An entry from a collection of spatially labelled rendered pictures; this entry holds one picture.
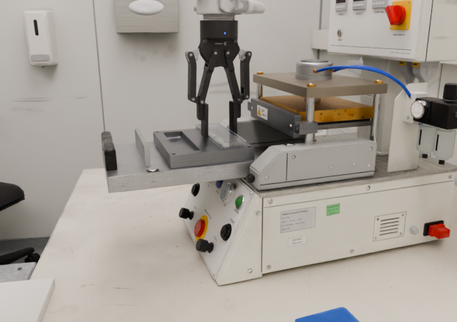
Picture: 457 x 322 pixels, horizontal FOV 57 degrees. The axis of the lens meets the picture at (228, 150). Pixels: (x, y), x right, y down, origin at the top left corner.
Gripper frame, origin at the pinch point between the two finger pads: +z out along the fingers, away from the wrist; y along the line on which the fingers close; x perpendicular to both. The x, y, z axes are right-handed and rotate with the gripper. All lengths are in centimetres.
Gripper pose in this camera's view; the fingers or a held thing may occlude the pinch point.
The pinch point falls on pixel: (219, 120)
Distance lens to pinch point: 88.9
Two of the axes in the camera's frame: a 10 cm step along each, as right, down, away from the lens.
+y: -9.5, 0.8, -3.1
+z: 0.0, 9.6, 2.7
